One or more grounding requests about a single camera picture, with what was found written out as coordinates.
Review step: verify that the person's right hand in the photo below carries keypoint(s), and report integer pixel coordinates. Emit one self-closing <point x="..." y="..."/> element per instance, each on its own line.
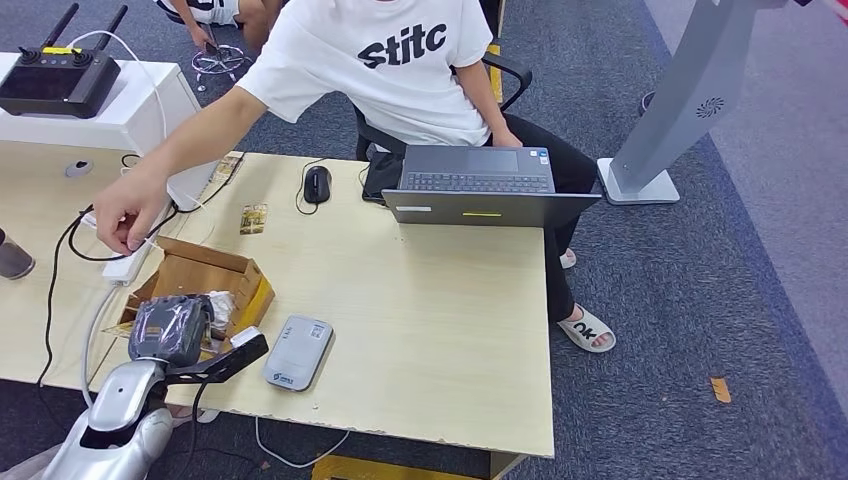
<point x="129" y="208"/>

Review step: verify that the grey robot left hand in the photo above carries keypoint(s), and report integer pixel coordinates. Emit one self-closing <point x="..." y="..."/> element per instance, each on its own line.
<point x="169" y="331"/>

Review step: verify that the person's left hand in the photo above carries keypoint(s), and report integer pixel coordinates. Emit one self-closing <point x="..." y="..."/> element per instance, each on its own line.
<point x="507" y="139"/>

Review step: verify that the patterned ID card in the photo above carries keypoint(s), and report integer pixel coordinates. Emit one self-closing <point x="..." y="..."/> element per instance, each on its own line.
<point x="254" y="218"/>

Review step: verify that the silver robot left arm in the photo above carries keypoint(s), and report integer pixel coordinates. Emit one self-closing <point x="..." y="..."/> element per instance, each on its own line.
<point x="122" y="417"/>

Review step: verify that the person's right forearm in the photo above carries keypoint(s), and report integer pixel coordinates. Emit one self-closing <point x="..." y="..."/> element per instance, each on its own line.
<point x="205" y="136"/>

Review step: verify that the person's left forearm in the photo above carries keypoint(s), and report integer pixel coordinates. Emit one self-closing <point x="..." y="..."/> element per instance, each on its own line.
<point x="480" y="96"/>

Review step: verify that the grey card reader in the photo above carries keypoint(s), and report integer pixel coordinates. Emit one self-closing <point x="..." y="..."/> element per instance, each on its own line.
<point x="298" y="354"/>

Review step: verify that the crouching person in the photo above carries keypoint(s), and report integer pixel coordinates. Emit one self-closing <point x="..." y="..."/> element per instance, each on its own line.
<point x="248" y="16"/>

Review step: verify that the dark grey laptop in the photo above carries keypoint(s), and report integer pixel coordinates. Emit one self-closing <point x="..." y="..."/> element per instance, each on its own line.
<point x="477" y="171"/>

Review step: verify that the crumpled white paper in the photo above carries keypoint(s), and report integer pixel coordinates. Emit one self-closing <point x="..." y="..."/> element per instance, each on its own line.
<point x="222" y="308"/>

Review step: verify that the white power strip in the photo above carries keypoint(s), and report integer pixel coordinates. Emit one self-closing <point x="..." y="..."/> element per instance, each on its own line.
<point x="122" y="268"/>

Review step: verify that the yellow floor tape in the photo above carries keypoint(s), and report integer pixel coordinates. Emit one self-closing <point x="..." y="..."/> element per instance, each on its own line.
<point x="495" y="79"/>

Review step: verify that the yellow brown cardboard box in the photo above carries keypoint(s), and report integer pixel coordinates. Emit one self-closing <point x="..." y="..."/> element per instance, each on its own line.
<point x="199" y="272"/>

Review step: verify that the white cabinet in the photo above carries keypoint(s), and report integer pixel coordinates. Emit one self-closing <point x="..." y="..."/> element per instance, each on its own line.
<point x="132" y="122"/>

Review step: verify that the dark cup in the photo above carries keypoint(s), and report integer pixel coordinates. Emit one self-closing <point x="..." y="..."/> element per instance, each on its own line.
<point x="13" y="260"/>

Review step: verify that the black phone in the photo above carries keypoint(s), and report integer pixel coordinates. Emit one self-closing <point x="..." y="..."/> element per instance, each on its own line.
<point x="381" y="173"/>

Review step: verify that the black remote controller with antennas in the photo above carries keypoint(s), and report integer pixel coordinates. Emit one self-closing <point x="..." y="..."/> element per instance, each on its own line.
<point x="58" y="81"/>

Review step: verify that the chrome stool base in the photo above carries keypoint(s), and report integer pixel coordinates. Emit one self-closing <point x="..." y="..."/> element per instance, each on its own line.
<point x="217" y="61"/>

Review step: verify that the grey kiosk stand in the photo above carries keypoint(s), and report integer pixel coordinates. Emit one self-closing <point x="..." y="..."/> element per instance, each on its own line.
<point x="688" y="99"/>

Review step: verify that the black computer mouse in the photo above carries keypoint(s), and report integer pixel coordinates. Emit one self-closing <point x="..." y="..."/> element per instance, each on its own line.
<point x="317" y="183"/>

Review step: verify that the white sandal with print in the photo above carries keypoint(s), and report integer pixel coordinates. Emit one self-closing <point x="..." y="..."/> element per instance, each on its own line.
<point x="584" y="331"/>

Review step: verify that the yellow box under desk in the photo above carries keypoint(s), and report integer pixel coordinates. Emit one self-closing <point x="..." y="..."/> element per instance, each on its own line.
<point x="371" y="470"/>

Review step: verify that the orange floor tape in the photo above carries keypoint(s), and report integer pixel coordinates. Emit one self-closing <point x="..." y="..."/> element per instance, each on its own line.
<point x="721" y="391"/>

